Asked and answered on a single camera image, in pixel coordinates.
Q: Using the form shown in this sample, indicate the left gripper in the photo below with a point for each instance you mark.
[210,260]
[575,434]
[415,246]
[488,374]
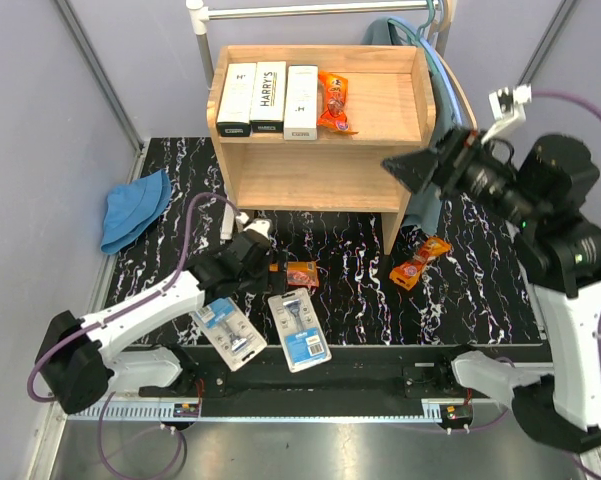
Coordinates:
[275,282]

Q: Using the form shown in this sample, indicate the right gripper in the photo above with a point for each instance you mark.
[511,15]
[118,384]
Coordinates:
[446,162]

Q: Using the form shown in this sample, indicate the orange razor pack horizontal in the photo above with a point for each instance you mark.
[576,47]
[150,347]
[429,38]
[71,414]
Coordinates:
[301,274]

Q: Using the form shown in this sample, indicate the orange razor pack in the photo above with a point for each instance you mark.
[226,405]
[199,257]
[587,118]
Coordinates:
[334,95]
[408,274]

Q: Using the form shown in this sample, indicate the white h razor box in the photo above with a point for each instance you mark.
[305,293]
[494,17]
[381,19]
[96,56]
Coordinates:
[300,115]
[233,119]

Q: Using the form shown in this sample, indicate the white Harry's razor box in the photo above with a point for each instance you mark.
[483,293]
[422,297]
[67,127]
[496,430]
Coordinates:
[268,98]

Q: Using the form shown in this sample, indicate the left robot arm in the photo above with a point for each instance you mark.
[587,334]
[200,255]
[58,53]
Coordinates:
[76,362]

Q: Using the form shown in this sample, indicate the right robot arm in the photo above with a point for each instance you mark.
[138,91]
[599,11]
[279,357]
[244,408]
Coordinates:
[560,252]

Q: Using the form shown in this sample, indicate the wooden two-tier shelf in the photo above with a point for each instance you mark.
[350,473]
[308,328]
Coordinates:
[372,102]

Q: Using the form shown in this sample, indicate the white H razor box on shelf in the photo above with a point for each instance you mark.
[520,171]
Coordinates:
[233,119]

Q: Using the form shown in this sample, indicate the teal hanging garment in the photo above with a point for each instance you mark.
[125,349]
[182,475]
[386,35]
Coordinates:
[414,170]

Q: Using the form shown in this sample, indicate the light blue hanger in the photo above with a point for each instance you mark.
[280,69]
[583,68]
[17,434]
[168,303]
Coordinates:
[449,93]

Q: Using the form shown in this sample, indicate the Gillette blister pack left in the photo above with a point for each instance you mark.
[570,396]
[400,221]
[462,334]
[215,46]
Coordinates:
[230,332]

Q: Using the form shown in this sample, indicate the gillette blister pack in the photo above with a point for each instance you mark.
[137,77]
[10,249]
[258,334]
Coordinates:
[230,332]
[300,332]

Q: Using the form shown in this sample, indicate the Gillette blister pack centre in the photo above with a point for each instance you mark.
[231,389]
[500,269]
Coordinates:
[300,332]

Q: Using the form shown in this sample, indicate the blue bucket hat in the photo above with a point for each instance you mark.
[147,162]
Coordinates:
[132,208]

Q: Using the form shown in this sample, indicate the green hanger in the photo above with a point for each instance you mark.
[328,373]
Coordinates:
[425,30]

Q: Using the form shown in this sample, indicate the wooden hanger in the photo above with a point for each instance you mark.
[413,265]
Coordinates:
[438,33]

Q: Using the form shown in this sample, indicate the metal clothes rack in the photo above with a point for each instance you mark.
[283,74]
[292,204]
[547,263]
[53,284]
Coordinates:
[200,15]

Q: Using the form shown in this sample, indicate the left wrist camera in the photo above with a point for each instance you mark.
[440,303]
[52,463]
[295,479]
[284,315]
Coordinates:
[259,228]

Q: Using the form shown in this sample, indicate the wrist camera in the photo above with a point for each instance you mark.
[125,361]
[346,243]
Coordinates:
[508,109]
[259,228]

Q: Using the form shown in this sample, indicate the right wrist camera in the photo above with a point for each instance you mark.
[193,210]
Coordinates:
[508,109]

